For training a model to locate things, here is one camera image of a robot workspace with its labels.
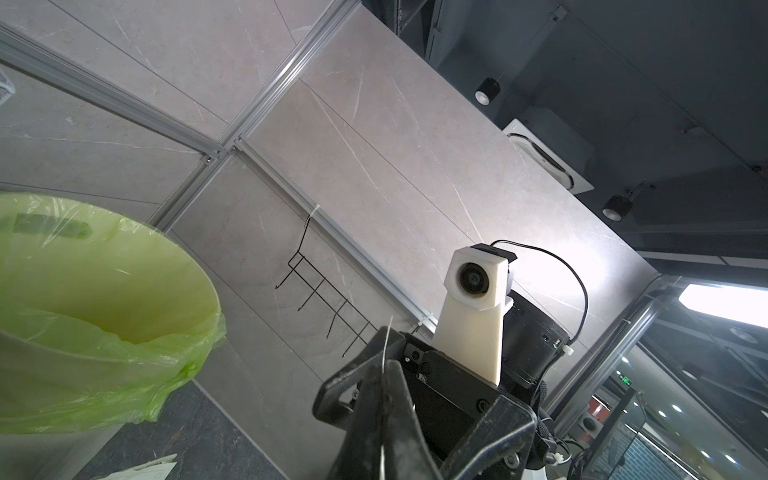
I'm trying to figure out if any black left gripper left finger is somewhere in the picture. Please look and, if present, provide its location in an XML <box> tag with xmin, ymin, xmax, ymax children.
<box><xmin>343</xmin><ymin>360</ymin><xmax>441</xmax><ymax>479</ymax></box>

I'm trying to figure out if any square ceiling vent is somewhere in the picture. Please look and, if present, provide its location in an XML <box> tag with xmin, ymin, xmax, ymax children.
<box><xmin>502</xmin><ymin>107</ymin><xmax>595</xmax><ymax>195</ymax></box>

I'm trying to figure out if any green trash bag liner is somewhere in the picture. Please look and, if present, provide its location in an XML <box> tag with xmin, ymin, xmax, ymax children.
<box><xmin>1</xmin><ymin>192</ymin><xmax>226</xmax><ymax>435</ymax></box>

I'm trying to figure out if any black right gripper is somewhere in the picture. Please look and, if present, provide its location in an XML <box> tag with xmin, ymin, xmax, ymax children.
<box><xmin>312</xmin><ymin>327</ymin><xmax>537</xmax><ymax>462</ymax></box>

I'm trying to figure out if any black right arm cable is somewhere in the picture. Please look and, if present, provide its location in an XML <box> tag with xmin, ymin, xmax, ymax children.
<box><xmin>490</xmin><ymin>239</ymin><xmax>590</xmax><ymax>346</ymax></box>

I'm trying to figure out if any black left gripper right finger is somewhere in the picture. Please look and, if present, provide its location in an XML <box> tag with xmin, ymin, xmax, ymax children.
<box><xmin>440</xmin><ymin>396</ymin><xmax>536</xmax><ymax>479</ymax></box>

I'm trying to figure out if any white trash bin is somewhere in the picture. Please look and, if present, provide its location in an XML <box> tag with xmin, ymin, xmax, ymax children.
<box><xmin>0</xmin><ymin>326</ymin><xmax>127</xmax><ymax>480</ymax></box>

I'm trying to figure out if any receipt on right blue bag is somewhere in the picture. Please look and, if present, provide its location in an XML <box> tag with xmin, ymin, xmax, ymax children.
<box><xmin>100</xmin><ymin>454</ymin><xmax>177</xmax><ymax>480</ymax></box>

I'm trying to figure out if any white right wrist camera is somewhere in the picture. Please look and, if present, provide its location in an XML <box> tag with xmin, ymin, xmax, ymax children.
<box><xmin>432</xmin><ymin>244</ymin><xmax>517</xmax><ymax>386</ymax></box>

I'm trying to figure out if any black wire hook rack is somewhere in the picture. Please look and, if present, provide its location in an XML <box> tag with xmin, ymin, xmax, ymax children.
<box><xmin>274</xmin><ymin>207</ymin><xmax>375</xmax><ymax>358</ymax></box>

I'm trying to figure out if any black ceiling spotlight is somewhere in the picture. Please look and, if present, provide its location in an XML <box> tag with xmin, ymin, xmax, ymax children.
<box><xmin>602</xmin><ymin>195</ymin><xmax>633</xmax><ymax>222</ymax></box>
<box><xmin>474</xmin><ymin>77</ymin><xmax>501</xmax><ymax>106</ymax></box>

